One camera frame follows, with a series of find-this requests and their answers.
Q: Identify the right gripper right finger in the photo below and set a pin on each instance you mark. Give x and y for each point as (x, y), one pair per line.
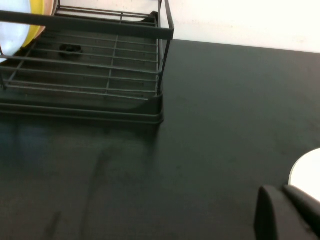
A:
(305, 205)

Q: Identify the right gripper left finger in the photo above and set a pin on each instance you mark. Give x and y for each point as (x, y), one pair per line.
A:
(277, 217)

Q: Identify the light blue round plate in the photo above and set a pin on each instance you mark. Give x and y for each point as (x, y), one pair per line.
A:
(12, 37)

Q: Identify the pink round plate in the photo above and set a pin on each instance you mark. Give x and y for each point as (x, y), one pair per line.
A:
(49, 6)

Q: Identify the yellow round plate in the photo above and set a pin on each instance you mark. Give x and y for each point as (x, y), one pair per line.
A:
(35, 5)

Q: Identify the white round disc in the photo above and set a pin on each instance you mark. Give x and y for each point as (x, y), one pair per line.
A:
(307, 172)

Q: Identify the black round drain plug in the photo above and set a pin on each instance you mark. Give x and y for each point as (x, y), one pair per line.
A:
(70, 50)

